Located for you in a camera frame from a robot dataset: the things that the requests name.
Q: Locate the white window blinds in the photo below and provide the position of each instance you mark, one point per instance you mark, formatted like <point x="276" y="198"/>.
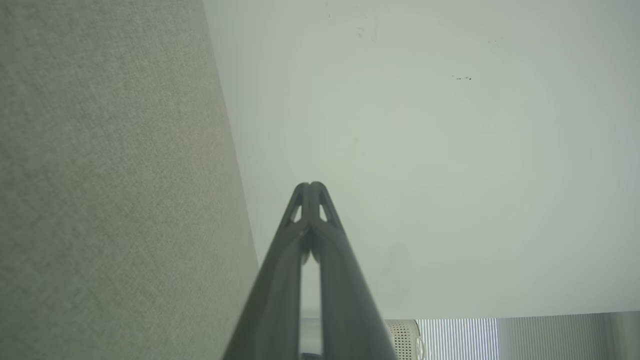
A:
<point x="457" y="340"/>

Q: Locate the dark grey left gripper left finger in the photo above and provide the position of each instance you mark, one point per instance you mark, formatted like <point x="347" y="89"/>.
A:
<point x="277" y="300"/>

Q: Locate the white perforated basket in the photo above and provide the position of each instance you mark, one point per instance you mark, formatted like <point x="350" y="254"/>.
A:
<point x="402" y="342"/>

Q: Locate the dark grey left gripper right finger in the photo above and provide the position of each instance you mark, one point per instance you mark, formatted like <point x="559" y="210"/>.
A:
<point x="345" y="310"/>

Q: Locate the grey pleated curtain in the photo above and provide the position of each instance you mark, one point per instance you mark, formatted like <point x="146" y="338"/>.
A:
<point x="550" y="339"/>

